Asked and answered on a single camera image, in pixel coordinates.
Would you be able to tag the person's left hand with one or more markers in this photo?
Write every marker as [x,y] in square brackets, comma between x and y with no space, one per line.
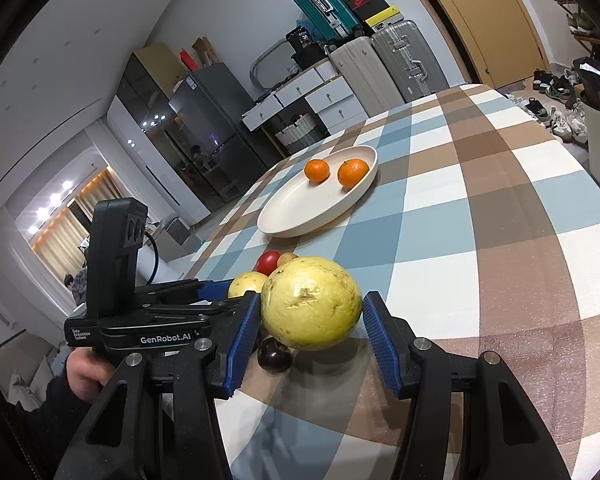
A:
[85,375]

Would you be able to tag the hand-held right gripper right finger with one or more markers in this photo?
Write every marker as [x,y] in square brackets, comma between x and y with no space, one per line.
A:
[384,347]

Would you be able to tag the dark purple plum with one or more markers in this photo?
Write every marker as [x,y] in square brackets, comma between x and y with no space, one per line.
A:
[275,355]

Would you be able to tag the black bag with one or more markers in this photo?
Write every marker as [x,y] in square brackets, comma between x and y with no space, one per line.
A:
[305,45]

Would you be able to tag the dark glass cabinet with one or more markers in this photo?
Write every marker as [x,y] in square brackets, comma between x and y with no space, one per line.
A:
[145,130]

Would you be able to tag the beige sofa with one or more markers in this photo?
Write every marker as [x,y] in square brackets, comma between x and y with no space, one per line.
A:
[22,370]

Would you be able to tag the shoe rack with shoes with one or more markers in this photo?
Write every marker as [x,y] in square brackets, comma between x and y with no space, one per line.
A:
[580,15]

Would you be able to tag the checkered tablecloth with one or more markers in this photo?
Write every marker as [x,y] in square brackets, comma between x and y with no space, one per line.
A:
[480,220]

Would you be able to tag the wooden door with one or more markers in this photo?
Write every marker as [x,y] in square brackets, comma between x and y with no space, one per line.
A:
[480,15]

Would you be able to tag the red tomato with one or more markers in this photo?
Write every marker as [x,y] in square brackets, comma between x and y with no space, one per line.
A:
[268,262]

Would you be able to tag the beige curtains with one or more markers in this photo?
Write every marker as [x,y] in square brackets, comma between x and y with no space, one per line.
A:
[65,235]

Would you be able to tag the cardboard box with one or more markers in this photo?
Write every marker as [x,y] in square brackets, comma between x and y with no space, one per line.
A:
[157,62]

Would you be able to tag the yellow pomelo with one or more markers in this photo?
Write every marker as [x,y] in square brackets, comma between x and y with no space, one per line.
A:
[246,286]

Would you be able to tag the small tan round fruit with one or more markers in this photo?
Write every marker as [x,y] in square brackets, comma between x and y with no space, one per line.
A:
[288,259]

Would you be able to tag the cream oval plate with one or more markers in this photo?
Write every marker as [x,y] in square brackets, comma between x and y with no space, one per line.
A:
[300,205]

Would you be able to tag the orange tangerine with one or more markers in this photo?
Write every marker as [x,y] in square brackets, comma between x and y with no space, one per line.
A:
[353,172]
[317,170]

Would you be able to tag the white wicker basket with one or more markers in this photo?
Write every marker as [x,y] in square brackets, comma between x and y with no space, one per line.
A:
[300,135]

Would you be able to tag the teal suitcase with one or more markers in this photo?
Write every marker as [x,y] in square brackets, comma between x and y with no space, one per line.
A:
[320,7]

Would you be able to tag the white drawer desk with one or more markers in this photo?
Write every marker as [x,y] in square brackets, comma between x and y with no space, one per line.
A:
[325,97]

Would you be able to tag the beige suitcase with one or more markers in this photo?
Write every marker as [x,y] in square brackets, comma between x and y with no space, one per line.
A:
[365,77]

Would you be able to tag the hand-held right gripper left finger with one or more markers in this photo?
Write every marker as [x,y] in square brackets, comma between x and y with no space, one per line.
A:
[240,347]

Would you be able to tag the pile of shoes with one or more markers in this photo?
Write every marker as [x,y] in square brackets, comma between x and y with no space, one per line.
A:
[555,105]

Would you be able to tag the grey refrigerator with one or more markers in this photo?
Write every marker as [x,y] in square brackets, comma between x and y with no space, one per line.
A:
[220,125]

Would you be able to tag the yellow and black box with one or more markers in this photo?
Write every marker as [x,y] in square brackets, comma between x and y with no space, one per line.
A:
[382,17]

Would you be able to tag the large yellow-green pomelo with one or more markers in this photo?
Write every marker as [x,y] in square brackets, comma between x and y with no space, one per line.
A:
[310,302]

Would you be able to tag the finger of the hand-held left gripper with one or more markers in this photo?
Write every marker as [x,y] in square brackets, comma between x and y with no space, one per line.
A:
[195,311]
[215,290]

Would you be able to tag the oval metal frame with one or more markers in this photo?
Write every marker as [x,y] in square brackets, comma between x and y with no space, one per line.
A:
[272,62]

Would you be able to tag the silver suitcase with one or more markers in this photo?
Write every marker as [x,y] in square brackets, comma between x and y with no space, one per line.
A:
[410,60]

